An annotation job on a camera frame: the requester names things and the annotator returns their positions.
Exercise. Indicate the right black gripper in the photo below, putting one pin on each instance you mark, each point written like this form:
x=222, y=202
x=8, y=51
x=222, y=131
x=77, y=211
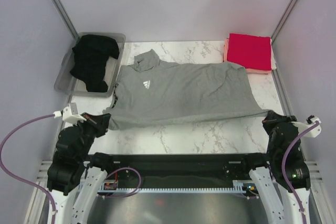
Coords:
x=272, y=117

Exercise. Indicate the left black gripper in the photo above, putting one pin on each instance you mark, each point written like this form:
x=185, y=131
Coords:
x=99, y=121

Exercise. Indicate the clear plastic bin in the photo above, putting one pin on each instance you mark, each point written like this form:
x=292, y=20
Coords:
x=69, y=85

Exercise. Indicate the grey t shirt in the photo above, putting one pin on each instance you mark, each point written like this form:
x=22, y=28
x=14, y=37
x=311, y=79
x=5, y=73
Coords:
x=153, y=92

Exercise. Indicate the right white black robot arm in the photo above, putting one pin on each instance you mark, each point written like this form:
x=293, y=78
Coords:
x=281, y=176

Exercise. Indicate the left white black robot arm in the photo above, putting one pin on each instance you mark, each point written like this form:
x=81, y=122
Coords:
x=74, y=177

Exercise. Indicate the red folded t shirt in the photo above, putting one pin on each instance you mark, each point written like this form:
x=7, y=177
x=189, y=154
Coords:
x=251, y=52

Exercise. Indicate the black t shirt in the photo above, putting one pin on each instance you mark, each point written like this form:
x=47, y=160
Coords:
x=91, y=54

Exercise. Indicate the pink folded t shirt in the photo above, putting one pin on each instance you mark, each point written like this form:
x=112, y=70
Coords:
x=273, y=62

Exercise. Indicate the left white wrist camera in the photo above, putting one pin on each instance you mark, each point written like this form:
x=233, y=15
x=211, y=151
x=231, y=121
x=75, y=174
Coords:
x=69, y=114

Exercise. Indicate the white slotted cable duct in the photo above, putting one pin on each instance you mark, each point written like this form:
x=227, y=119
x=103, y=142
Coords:
x=235, y=188

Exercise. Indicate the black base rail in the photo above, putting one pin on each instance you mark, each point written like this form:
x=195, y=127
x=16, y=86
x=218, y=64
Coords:
x=184, y=170

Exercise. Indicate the right aluminium frame post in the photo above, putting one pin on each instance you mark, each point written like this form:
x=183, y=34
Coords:
x=289, y=9

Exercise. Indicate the aluminium frame post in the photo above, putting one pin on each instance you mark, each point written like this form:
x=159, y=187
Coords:
x=65, y=18
x=289, y=9

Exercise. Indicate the left aluminium frame post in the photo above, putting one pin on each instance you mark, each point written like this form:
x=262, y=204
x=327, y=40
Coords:
x=65, y=18

